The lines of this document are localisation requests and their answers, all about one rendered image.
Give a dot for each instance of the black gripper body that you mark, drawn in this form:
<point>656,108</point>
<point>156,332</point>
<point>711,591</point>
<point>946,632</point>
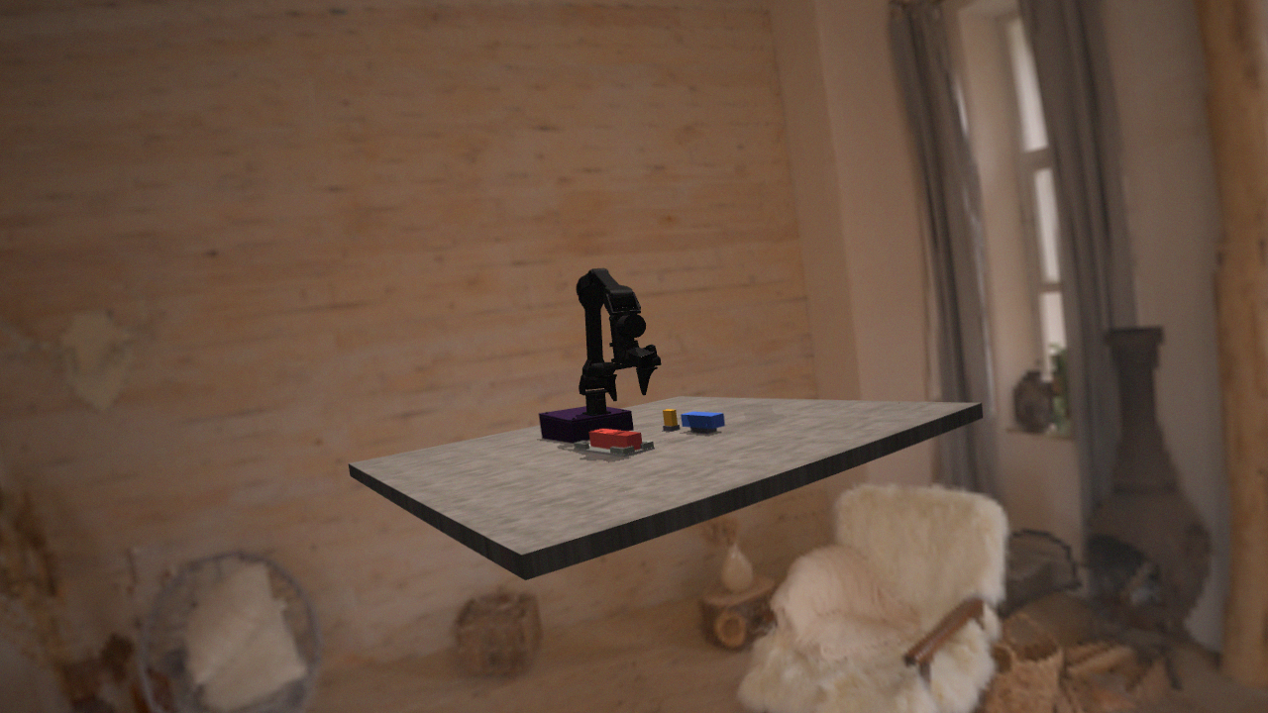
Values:
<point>608,368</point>

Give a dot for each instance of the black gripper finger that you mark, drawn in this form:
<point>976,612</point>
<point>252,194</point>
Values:
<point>609,383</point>
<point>643,377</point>

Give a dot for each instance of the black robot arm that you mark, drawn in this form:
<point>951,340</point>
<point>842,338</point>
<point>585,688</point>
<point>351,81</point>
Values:
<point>595,288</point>

